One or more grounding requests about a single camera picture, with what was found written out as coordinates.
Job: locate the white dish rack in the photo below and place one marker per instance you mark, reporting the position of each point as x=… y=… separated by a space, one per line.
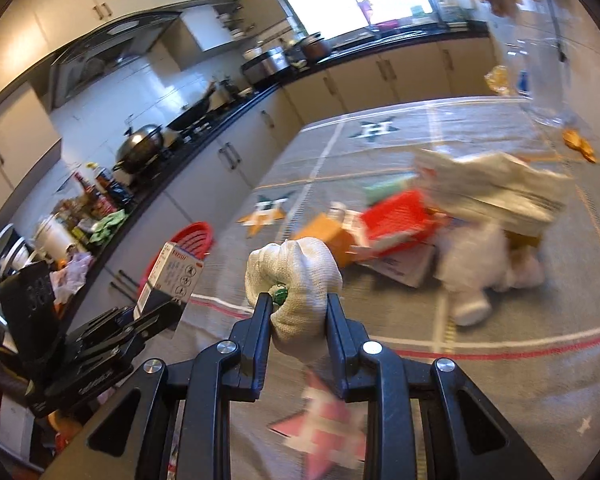
x=15 y=251

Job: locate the small white red carton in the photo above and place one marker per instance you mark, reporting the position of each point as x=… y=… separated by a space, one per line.
x=173 y=275

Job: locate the green tissue pack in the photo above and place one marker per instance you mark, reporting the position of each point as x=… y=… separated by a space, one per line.
x=384 y=189

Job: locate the torn red paper box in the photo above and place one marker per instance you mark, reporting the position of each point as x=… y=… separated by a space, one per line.
x=399 y=222

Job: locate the white plastic bag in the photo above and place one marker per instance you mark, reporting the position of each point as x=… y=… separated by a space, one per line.
x=477 y=256

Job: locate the white red paper bag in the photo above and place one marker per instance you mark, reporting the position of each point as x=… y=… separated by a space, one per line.
x=492 y=187

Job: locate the plastic bags on counter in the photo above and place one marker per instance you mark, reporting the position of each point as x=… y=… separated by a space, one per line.
x=67 y=281

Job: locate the clear glass pitcher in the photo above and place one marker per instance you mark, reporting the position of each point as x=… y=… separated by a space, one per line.
x=532 y=48

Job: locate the red plastic mesh basket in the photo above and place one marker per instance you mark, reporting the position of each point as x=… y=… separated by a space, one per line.
x=197 y=238

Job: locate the yellow plastic bag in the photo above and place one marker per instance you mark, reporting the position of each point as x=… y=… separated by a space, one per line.
x=497 y=80

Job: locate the dark cooking pot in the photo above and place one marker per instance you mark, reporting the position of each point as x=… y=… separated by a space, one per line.
x=315 y=48

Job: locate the white red box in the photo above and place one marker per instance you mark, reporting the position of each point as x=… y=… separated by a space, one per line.
x=408 y=267

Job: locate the black frying pan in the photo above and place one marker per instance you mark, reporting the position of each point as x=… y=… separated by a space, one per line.
x=195 y=112

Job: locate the orange peel pieces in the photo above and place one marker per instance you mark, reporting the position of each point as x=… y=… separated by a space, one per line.
x=573 y=140

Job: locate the white knit cloth glove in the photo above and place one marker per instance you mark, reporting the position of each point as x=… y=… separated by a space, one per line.
x=309 y=273

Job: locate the range hood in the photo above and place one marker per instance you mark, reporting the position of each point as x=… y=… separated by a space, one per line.
x=103 y=51

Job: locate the silver rice cooker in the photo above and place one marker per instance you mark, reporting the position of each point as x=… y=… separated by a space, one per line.
x=267 y=65

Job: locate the white plastic bottle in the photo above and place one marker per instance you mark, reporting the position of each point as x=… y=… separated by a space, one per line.
x=470 y=307

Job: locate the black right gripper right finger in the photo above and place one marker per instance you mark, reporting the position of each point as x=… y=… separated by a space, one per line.
x=368 y=372

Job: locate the green cloth rag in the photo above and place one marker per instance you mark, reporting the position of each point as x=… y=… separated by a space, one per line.
x=105 y=228

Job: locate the grey patterned tablecloth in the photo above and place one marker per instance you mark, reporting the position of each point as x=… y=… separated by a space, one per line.
x=536 y=356

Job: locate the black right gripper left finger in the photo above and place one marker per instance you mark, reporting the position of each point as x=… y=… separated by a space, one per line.
x=230 y=371

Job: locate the orange cardboard box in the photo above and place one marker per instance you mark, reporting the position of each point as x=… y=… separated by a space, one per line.
x=331 y=232

